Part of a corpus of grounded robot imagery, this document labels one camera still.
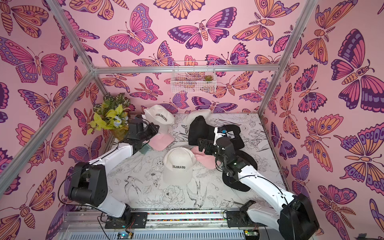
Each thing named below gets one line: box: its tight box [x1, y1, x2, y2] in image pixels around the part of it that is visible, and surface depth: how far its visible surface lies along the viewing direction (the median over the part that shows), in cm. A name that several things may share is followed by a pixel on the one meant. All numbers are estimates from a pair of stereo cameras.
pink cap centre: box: [191, 146, 221, 170], surface depth 94 cm
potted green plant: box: [87, 93, 136, 141], surface depth 91 cm
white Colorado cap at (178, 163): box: [163, 146, 197, 186], surface depth 91 cm
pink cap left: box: [148, 133, 175, 151], surface depth 102 cm
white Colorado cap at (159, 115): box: [142, 104, 175, 134], surface depth 96 cm
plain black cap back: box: [188, 115, 215, 146], surface depth 103 cm
